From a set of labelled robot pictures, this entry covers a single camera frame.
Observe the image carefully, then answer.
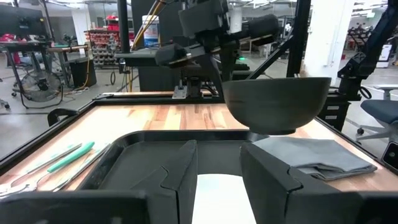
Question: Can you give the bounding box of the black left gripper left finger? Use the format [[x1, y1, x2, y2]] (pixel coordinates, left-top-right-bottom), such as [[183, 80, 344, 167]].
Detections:
[[129, 139, 199, 224]]

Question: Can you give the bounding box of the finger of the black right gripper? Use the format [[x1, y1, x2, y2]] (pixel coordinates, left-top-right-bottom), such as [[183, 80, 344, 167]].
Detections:
[[201, 54, 225, 96], [219, 42, 241, 82]]

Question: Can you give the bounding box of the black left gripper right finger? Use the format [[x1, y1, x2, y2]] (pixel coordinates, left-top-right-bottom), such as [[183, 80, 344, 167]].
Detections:
[[239, 141, 355, 224]]

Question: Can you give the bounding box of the grey napkin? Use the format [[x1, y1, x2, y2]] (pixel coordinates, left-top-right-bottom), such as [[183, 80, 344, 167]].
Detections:
[[252, 136, 379, 182]]

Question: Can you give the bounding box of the dark round bowl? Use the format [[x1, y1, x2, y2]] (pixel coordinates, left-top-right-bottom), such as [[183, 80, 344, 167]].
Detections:
[[221, 77, 333, 136]]

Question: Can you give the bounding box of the knife with patterned teal handle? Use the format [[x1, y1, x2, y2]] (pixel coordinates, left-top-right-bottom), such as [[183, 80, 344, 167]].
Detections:
[[51, 142, 112, 193]]

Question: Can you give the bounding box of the spoon with solid teal handle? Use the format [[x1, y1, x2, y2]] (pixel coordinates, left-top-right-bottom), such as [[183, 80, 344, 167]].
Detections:
[[0, 141, 96, 200]]

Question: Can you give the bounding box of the teal-handled spoon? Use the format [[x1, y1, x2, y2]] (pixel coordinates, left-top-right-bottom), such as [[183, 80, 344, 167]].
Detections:
[[0, 142, 84, 191]]

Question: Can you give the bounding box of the black plastic tray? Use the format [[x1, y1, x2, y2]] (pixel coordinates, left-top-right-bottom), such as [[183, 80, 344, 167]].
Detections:
[[76, 129, 271, 192]]

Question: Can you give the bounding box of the dark grey desk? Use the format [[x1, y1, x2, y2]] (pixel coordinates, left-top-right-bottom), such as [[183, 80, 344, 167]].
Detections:
[[114, 48, 203, 93]]

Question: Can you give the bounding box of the white building pillar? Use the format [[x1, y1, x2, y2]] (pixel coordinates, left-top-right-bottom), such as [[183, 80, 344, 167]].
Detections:
[[303, 0, 355, 85]]

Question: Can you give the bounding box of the white blue labelled container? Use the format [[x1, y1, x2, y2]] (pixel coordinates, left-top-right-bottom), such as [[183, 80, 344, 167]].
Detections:
[[141, 14, 161, 47]]

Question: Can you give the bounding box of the black drawer cabinet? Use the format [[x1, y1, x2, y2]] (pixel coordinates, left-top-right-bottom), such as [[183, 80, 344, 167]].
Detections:
[[317, 90, 352, 131]]

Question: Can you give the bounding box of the black round pole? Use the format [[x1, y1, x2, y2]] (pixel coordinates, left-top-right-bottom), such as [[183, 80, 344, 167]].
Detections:
[[116, 0, 131, 54]]

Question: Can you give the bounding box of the black articulated stand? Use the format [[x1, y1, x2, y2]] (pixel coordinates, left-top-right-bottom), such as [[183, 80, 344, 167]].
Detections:
[[337, 0, 398, 100]]

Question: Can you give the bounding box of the rack with red items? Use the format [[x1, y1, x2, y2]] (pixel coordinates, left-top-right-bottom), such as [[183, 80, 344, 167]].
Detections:
[[84, 27, 136, 68]]

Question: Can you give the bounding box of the black device with white edge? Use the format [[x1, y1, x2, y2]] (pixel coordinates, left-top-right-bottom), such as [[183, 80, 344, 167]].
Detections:
[[381, 141, 398, 171]]

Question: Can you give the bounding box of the white floor sign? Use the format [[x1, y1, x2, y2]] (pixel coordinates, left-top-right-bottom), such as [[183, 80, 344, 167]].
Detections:
[[376, 43, 392, 69]]

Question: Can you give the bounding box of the black waste bin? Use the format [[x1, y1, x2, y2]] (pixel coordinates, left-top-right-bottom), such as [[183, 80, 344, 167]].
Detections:
[[67, 57, 98, 88]]

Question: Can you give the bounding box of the blue office chair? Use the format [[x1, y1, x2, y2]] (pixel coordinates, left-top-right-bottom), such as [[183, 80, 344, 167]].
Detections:
[[356, 84, 398, 144]]

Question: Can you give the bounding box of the table with wooden top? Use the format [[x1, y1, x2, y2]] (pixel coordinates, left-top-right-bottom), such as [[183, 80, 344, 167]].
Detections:
[[46, 44, 90, 86]]

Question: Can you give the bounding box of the black floor fan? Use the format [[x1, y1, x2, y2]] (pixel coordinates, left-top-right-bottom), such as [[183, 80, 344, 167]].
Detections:
[[19, 70, 65, 110]]

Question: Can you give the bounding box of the black monitor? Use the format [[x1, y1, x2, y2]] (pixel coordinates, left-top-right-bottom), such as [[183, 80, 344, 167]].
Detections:
[[0, 4, 47, 37]]

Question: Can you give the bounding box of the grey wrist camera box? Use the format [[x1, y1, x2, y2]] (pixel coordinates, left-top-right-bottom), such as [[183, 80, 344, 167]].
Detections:
[[178, 0, 229, 39]]

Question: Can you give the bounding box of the black aluminium table frame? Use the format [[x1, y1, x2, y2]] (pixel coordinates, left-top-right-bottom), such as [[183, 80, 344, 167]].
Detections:
[[0, 0, 398, 175]]

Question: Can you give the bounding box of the yellow cable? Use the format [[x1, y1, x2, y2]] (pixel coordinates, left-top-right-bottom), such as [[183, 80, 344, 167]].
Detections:
[[126, 0, 165, 93]]

